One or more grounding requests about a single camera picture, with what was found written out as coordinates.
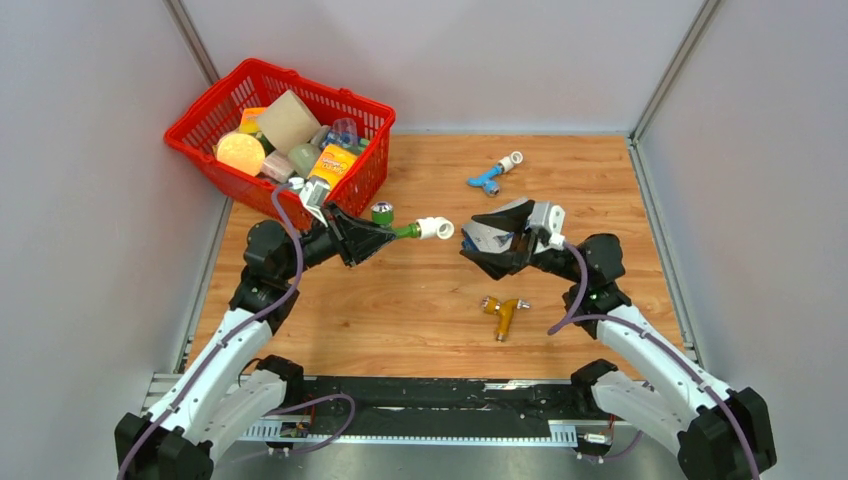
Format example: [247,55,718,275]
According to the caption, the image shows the pink wrapped soap bar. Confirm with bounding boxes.
[260,150,295,183]

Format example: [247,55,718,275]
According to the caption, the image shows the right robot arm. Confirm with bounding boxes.
[460,199,777,479]

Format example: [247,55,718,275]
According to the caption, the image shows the white pipe elbow fitting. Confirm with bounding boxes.
[415,216,455,240]

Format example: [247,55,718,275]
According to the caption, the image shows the yellow orange snack packet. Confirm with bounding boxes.
[308,144,358,189]

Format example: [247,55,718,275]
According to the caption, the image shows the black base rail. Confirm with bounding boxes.
[285,376,610,438]

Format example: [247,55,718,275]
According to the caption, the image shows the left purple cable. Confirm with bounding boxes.
[115,177,357,480]

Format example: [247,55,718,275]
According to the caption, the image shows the yellow brass faucet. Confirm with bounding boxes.
[481,296,531,342]

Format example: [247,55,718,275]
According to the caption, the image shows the orange round sponge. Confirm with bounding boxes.
[214,132,266,176]

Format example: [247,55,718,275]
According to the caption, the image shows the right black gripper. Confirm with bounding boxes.
[459,201,586,287]

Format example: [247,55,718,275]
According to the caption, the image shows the red plastic shopping basket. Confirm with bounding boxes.
[163,58,396,219]

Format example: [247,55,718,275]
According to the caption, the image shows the green water faucet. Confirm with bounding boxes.
[371,201,421,239]

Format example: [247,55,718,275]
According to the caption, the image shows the razor blister pack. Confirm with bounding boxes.
[460,220,516,253]

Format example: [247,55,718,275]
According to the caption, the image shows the orange packet in basket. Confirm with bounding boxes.
[237,107,266,135]

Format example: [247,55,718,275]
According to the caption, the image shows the brown cardboard box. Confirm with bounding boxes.
[257,90,321,153]

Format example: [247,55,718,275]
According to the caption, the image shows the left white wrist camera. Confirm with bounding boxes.
[298,176,331,226]

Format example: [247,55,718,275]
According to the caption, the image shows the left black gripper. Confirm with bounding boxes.
[278,200,396,282]

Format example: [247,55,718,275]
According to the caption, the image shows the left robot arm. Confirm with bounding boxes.
[114,203,398,479]

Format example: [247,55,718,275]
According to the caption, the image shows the blue faucet with white fitting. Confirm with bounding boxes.
[466,151,524,197]

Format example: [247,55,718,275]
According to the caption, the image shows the pale green soap bar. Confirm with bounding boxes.
[287,143,322,179]

